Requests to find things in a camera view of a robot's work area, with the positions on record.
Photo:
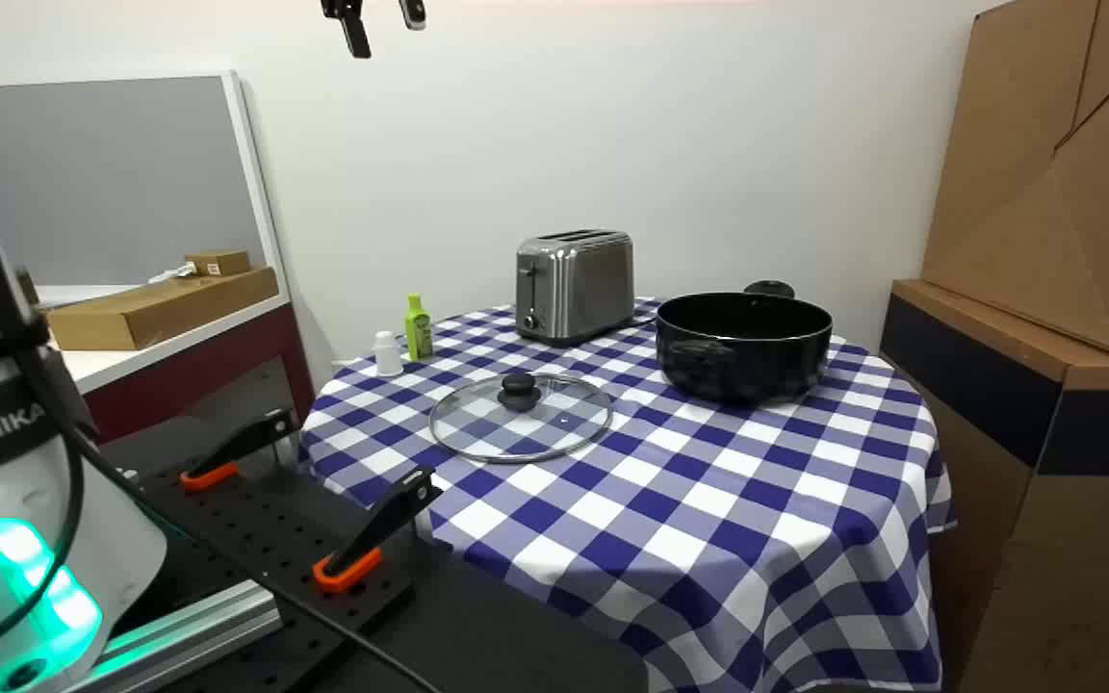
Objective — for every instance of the black orange clamp far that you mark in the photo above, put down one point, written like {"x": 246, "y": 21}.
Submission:
{"x": 221, "y": 464}

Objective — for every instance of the black orange clamp near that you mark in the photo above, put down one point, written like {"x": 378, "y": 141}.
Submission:
{"x": 372, "y": 532}

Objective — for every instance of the white side table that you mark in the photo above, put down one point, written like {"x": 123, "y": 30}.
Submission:
{"x": 133, "y": 391}

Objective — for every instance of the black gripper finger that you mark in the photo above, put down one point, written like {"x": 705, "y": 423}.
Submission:
{"x": 350, "y": 21}
{"x": 413, "y": 12}

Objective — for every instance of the green plastic bottle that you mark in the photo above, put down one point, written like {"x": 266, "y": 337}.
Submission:
{"x": 419, "y": 330}

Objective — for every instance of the grey partition panel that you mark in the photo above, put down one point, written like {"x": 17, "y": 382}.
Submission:
{"x": 111, "y": 184}

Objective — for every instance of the small white bottle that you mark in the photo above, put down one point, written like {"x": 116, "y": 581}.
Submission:
{"x": 388, "y": 356}

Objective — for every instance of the glass pot lid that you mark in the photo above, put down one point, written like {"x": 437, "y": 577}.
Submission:
{"x": 522, "y": 416}

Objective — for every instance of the stainless steel toaster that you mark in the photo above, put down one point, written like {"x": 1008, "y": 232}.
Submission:
{"x": 577, "y": 287}

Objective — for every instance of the black cooking pot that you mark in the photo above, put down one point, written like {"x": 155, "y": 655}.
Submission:
{"x": 741, "y": 350}

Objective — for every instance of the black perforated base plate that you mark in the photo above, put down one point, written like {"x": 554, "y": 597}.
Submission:
{"x": 279, "y": 532}

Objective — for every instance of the blue white checkered tablecloth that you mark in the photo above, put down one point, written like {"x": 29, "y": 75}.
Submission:
{"x": 731, "y": 547}

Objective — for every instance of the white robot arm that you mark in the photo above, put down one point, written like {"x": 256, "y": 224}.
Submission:
{"x": 79, "y": 546}

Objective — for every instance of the black orange clamp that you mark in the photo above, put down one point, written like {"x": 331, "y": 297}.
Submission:
{"x": 372, "y": 532}
{"x": 221, "y": 464}

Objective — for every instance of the large brown cardboard box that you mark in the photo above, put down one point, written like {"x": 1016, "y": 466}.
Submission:
{"x": 1022, "y": 215}

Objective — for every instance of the flat cardboard box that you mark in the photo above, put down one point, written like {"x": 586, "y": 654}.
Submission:
{"x": 198, "y": 292}

